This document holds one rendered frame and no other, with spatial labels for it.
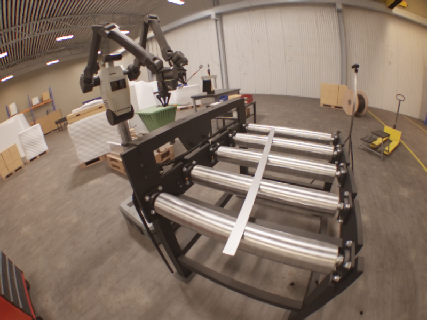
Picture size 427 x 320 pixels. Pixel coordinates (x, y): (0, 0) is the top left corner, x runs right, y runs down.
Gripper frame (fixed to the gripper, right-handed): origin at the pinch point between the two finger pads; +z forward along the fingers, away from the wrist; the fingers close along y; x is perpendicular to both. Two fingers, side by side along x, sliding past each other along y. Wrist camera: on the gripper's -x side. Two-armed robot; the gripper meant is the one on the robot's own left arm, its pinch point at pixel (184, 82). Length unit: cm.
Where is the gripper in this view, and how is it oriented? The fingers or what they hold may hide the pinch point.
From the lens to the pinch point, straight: 121.5
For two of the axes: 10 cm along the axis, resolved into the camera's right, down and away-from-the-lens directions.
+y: 5.6, -4.3, 7.0
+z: 5.0, 8.6, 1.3
